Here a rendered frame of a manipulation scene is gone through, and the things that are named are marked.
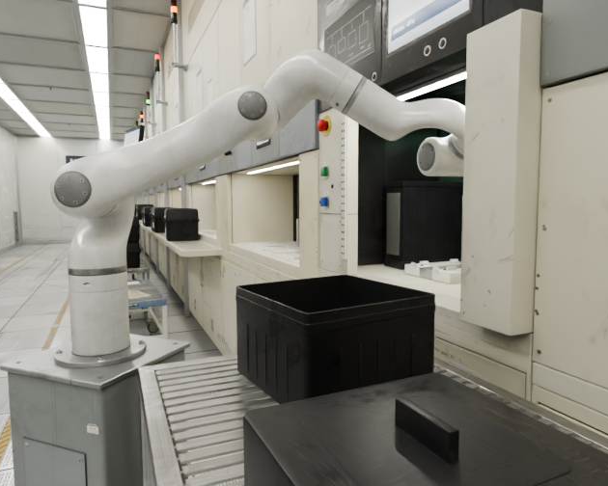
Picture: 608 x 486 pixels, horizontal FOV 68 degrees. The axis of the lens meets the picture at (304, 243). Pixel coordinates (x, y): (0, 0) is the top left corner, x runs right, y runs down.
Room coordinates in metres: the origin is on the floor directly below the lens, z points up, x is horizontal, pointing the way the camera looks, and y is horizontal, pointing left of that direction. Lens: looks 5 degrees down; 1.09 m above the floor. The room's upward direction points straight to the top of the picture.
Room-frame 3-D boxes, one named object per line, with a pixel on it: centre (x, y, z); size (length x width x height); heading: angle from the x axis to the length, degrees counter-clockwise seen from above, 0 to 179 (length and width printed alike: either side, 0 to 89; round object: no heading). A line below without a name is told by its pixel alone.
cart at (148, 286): (3.32, 1.29, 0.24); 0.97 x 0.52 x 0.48; 25
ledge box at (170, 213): (3.74, 1.02, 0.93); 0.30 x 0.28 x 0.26; 20
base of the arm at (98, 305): (1.00, 0.46, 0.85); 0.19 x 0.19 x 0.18
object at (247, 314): (0.84, -0.05, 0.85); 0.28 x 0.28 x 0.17; 31
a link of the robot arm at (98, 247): (1.03, 0.46, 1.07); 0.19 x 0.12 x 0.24; 3
